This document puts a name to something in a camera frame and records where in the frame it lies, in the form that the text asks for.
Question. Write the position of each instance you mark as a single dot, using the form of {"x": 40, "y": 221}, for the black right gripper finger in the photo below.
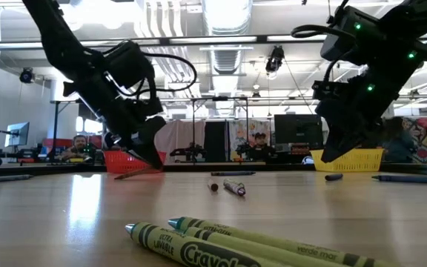
{"x": 360, "y": 137}
{"x": 337, "y": 144}

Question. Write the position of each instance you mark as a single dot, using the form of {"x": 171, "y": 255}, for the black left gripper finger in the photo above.
{"x": 135, "y": 151}
{"x": 152, "y": 141}

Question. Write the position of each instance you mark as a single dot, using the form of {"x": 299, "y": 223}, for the brown crayon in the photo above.
{"x": 139, "y": 173}

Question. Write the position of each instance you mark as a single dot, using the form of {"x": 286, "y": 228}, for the red plastic basket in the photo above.
{"x": 115, "y": 163}

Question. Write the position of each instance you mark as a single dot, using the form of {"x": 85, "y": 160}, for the dark blue crayon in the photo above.
{"x": 334, "y": 177}

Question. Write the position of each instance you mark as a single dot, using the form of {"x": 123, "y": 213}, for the long blue crayon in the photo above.
{"x": 413, "y": 179}

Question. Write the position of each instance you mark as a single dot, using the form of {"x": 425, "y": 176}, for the maroon crayon pink wrapper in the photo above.
{"x": 213, "y": 186}

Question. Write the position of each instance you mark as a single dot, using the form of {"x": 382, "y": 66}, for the purple crayon pale wrapper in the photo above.
{"x": 235, "y": 187}

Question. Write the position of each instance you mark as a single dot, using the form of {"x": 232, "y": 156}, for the green crayon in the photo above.
{"x": 273, "y": 242}
{"x": 184, "y": 246}
{"x": 258, "y": 251}

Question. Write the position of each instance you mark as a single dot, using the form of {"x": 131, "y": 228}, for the small black robot arm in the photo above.
{"x": 189, "y": 152}
{"x": 244, "y": 151}

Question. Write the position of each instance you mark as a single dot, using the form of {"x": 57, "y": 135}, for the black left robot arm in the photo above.
{"x": 58, "y": 41}

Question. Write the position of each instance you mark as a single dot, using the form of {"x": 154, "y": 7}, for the yellow plastic basket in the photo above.
{"x": 365, "y": 163}

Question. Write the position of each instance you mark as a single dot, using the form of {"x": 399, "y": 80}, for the white curtain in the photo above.
{"x": 184, "y": 135}

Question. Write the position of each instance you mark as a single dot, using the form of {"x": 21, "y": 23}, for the white round object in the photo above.
{"x": 307, "y": 160}

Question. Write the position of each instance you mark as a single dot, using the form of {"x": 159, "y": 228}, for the person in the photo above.
{"x": 261, "y": 148}
{"x": 78, "y": 148}
{"x": 399, "y": 142}

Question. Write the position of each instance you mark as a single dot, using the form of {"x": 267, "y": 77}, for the black curtain panel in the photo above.
{"x": 216, "y": 141}

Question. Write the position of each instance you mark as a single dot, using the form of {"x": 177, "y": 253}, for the white pipe bundle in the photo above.
{"x": 176, "y": 70}

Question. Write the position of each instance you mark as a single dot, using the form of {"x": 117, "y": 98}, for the red storage bins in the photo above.
{"x": 56, "y": 142}

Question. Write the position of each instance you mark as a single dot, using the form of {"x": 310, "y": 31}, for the floral cloth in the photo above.
{"x": 239, "y": 131}

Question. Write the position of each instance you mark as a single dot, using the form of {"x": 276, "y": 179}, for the black track spotlight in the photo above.
{"x": 27, "y": 76}

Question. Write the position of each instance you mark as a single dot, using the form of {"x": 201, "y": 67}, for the silver desk monitor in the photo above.
{"x": 18, "y": 134}

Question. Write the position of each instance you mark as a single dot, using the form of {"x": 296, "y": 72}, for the black metal stand frame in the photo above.
{"x": 194, "y": 126}
{"x": 55, "y": 130}

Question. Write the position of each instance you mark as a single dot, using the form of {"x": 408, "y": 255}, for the black aluminium rig frame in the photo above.
{"x": 191, "y": 167}

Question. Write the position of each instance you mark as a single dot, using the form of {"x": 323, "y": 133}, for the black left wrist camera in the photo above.
{"x": 128, "y": 63}

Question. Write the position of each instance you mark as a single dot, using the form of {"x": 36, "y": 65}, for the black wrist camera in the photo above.
{"x": 350, "y": 33}
{"x": 128, "y": 63}

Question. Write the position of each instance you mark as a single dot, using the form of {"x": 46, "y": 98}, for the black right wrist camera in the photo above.
{"x": 350, "y": 33}

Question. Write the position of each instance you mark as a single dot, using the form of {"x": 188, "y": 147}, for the black rig camera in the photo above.
{"x": 274, "y": 59}

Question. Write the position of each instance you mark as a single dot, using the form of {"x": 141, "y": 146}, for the silver ventilation duct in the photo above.
{"x": 226, "y": 55}

